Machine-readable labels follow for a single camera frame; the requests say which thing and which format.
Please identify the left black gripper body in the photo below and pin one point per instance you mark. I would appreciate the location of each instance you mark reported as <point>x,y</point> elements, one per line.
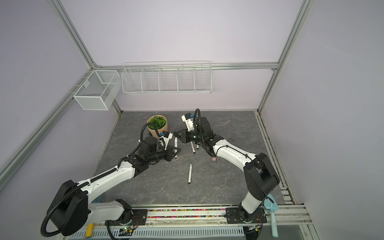
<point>160,154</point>

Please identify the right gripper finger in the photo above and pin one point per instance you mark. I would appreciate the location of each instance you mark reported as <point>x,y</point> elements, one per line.
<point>180,133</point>
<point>182,139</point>

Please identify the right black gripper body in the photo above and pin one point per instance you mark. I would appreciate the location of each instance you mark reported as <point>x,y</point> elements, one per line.
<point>195,137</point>

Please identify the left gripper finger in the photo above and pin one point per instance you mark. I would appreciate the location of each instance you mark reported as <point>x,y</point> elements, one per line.
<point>170,157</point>
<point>172,148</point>

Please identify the potted green plant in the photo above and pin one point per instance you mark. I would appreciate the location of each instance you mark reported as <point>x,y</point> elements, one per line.
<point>160,122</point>

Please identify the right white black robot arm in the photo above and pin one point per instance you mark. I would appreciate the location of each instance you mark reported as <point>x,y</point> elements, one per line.
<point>260,175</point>

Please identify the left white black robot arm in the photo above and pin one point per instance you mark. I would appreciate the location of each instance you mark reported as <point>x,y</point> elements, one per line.
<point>73,206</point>

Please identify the white mesh box basket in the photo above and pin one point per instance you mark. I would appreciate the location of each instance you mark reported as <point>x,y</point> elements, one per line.
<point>99,90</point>

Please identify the teal garden trowel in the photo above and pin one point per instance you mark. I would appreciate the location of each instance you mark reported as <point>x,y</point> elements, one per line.
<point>271,205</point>

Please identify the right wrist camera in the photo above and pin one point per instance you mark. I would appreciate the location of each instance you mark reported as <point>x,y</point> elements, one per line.
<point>188,119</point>

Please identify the white wire shelf basket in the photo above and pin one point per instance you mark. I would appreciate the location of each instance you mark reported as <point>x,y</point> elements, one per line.
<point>167,77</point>

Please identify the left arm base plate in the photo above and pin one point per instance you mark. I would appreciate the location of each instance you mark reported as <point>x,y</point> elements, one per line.
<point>135,217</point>

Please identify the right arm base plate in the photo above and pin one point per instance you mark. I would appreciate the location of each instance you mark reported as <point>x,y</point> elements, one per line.
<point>238,215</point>

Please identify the white perforated cable tray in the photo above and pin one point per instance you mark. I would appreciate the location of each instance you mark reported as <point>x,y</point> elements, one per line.
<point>189,233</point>

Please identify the yellow handled blue tool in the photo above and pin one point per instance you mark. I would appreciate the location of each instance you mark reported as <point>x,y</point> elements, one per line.
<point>89,231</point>

